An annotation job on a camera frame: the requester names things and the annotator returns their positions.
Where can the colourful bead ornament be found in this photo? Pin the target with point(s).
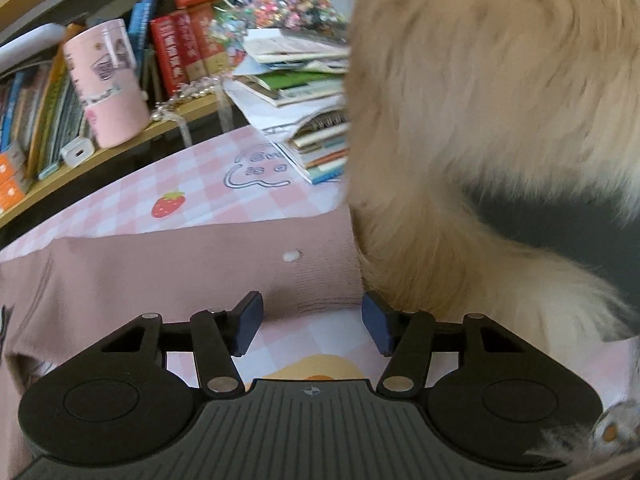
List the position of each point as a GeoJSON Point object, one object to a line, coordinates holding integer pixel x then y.
{"type": "Point", "coordinates": [285, 7]}

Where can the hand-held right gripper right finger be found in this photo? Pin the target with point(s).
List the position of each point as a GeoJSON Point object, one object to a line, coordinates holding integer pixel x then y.
{"type": "Point", "coordinates": [377, 321]}

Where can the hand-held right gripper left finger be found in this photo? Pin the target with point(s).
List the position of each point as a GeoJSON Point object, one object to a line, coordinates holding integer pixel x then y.
{"type": "Point", "coordinates": [247, 321]}

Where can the brown and lavender knit sweater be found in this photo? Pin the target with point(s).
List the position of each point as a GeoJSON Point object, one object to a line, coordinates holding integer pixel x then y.
{"type": "Point", "coordinates": [150, 270]}

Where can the row of leaning colourful books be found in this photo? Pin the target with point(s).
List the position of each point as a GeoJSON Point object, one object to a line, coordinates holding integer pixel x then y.
{"type": "Point", "coordinates": [50, 110]}

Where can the orange and white carton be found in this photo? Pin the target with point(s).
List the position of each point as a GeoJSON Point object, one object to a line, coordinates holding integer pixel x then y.
{"type": "Point", "coordinates": [10, 167]}
{"type": "Point", "coordinates": [9, 196]}

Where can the red hardcover book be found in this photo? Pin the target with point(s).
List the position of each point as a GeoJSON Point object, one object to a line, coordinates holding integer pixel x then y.
{"type": "Point", "coordinates": [212, 40]}
{"type": "Point", "coordinates": [190, 45]}
{"type": "Point", "coordinates": [167, 55]}

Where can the fluffy cream cat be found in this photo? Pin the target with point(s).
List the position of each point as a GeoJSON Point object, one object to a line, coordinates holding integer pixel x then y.
{"type": "Point", "coordinates": [475, 85]}

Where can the white and wooden bookshelf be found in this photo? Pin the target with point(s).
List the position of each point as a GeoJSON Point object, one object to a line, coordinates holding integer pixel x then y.
{"type": "Point", "coordinates": [100, 162]}

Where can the white charger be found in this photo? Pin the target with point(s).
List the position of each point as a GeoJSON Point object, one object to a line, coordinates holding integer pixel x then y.
{"type": "Point", "coordinates": [77, 152]}

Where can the pink cylindrical container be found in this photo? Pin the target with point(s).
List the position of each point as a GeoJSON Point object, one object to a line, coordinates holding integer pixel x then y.
{"type": "Point", "coordinates": [105, 90]}

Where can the stack of booklets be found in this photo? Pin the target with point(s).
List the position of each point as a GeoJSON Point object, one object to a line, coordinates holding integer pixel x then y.
{"type": "Point", "coordinates": [295, 85]}

